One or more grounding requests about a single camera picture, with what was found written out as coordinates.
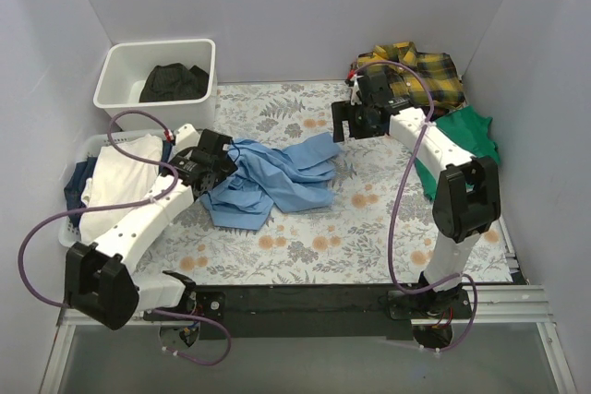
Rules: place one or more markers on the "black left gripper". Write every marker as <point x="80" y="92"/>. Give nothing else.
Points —
<point x="221" y="165"/>

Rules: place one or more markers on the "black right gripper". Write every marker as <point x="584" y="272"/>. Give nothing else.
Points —
<point x="347" y="119"/>

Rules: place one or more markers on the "light blue long sleeve shirt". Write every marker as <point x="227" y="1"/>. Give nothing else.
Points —
<point x="292" y="179"/>

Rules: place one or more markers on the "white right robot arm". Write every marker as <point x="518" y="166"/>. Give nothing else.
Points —
<point x="467" y="199"/>

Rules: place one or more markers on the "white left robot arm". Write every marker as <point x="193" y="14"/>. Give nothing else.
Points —
<point x="98" y="276"/>

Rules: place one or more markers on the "cream white garment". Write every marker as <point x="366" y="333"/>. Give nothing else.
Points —
<point x="117" y="179"/>

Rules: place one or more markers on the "dark striped garment in bin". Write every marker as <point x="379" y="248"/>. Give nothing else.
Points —
<point x="175" y="82"/>

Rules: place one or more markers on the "white plastic bin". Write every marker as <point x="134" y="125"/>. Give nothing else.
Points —
<point x="128" y="65"/>

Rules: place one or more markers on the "yellow plaid flannel shirt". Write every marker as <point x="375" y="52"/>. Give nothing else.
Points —
<point x="418" y="68"/>

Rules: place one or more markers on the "dark blue denim garment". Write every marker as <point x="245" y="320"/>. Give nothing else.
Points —
<point x="76" y="184"/>

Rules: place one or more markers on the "green t-shirt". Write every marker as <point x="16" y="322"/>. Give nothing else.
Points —
<point x="470" y="131"/>

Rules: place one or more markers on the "white perforated laundry basket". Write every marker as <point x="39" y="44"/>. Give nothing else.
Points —
<point x="91" y="148"/>

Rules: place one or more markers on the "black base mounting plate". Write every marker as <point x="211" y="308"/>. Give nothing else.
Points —
<point x="314" y="311"/>

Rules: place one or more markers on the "aluminium frame rail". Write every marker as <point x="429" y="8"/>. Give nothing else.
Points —
<point x="496" y="304"/>

